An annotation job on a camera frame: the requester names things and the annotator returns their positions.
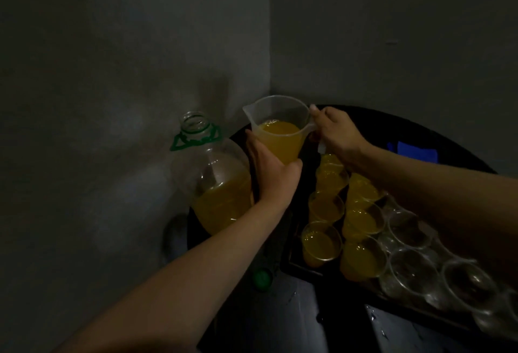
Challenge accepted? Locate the clear plastic measuring jug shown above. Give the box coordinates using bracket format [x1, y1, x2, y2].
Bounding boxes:
[242, 95, 319, 166]

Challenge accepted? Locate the large clear juice bottle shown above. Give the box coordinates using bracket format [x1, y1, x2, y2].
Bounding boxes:
[169, 111, 256, 237]

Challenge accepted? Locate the blue cloth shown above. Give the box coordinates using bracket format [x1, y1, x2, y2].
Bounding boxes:
[386, 141, 439, 164]

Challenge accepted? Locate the group of empty clear cups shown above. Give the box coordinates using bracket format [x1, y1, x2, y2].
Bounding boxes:
[374, 193, 518, 339]

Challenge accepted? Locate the person's right forearm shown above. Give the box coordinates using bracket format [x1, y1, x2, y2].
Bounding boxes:
[353, 140, 518, 285]

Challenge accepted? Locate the green bottle cap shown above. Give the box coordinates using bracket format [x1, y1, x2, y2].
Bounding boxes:
[253, 269, 273, 293]

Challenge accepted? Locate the group of juice-filled plastic cups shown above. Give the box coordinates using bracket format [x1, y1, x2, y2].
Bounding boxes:
[300, 153, 389, 283]

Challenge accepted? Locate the person's right hand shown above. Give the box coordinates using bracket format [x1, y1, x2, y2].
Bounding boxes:
[309, 104, 372, 172]

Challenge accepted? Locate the person's left hand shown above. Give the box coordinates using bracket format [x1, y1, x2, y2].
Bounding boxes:
[245, 129, 304, 213]

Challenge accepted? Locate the person's left forearm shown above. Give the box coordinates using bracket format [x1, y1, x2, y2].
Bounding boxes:
[53, 201, 293, 353]

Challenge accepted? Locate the black tray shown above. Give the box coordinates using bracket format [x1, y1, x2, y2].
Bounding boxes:
[281, 138, 518, 343]

